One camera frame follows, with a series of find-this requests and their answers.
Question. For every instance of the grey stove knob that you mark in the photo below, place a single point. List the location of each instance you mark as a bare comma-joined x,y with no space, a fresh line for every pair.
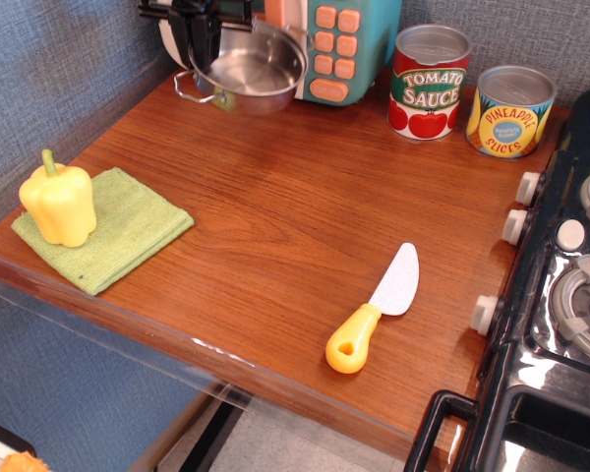
513,226
527,188
483,313

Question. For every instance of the small stainless steel pot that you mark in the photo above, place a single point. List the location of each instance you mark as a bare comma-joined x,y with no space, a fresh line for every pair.
256,71

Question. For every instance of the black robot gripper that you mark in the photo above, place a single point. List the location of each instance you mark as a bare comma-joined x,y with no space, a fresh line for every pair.
196,25

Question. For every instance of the tomato sauce can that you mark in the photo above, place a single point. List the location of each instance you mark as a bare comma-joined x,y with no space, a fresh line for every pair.
429,71

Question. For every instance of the grey stove knob lower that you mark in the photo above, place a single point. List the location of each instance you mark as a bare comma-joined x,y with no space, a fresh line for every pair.
483,313

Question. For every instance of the toy microwave teal and cream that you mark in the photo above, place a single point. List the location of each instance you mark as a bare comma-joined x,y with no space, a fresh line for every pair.
348,43

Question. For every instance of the green folded cloth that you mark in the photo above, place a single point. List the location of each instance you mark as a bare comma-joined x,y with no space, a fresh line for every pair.
133,223

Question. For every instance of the pineapple slices can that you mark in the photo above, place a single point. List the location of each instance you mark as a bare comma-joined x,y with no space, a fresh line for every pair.
510,110

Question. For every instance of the grey stove knob upper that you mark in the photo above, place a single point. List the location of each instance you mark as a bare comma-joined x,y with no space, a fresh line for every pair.
527,188

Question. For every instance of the yellow toy bell pepper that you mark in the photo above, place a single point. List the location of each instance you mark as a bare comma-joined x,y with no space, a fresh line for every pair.
59,198

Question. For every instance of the orange object at corner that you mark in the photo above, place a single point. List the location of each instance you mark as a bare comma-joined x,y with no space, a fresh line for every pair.
23,462

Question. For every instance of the toy knife yellow handle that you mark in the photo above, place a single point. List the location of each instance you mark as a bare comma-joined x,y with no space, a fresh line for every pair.
347,349

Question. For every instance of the grey stove knob middle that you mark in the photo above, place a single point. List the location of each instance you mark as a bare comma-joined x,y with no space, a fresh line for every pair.
513,226

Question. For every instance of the black toy stove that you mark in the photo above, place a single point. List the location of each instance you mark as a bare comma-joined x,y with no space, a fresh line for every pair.
532,409

